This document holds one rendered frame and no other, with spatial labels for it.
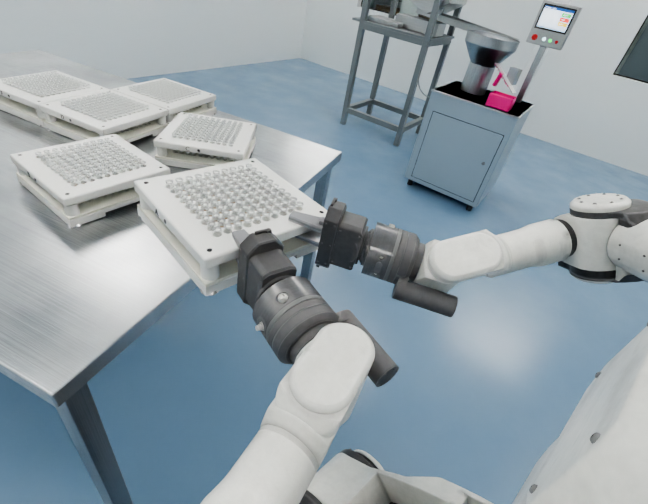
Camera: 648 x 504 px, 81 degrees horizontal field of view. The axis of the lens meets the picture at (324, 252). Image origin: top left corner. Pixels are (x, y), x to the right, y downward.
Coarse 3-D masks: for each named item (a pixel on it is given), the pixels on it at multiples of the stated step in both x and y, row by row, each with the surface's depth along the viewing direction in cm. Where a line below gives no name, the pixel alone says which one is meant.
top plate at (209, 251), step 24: (216, 168) 72; (264, 168) 76; (144, 192) 62; (168, 192) 63; (168, 216) 58; (192, 216) 59; (288, 216) 63; (192, 240) 54; (216, 240) 55; (216, 264) 53
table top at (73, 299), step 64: (0, 64) 149; (64, 64) 161; (0, 128) 109; (256, 128) 140; (0, 192) 86; (0, 256) 71; (64, 256) 74; (128, 256) 77; (0, 320) 61; (64, 320) 63; (128, 320) 65; (64, 384) 54
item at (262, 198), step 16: (224, 176) 68; (240, 176) 70; (192, 192) 63; (224, 192) 64; (240, 192) 65; (256, 192) 67; (272, 192) 68; (208, 208) 60; (256, 208) 62; (272, 208) 63
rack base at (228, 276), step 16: (160, 224) 64; (160, 240) 63; (176, 240) 61; (288, 240) 66; (176, 256) 60; (192, 256) 59; (288, 256) 64; (192, 272) 57; (224, 272) 57; (208, 288) 55; (224, 288) 57
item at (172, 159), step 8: (168, 152) 109; (184, 152) 110; (248, 152) 117; (160, 160) 107; (168, 160) 107; (176, 160) 107; (184, 160) 107; (192, 160) 107; (200, 160) 108; (208, 160) 109; (216, 160) 110; (192, 168) 108
